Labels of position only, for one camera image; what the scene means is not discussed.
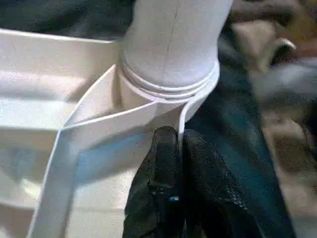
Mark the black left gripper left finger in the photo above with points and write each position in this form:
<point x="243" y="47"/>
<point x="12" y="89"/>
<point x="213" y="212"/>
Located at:
<point x="156" y="193"/>

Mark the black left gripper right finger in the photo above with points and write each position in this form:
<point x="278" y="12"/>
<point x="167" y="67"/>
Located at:
<point x="218" y="198"/>

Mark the white plastic table top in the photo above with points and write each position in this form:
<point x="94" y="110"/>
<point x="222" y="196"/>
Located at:
<point x="49" y="99"/>

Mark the white plastic table leg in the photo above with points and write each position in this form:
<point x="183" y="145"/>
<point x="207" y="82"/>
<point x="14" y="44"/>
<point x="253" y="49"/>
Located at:
<point x="173" y="39"/>

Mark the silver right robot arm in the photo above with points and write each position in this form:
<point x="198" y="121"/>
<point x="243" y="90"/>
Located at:
<point x="287" y="82"/>

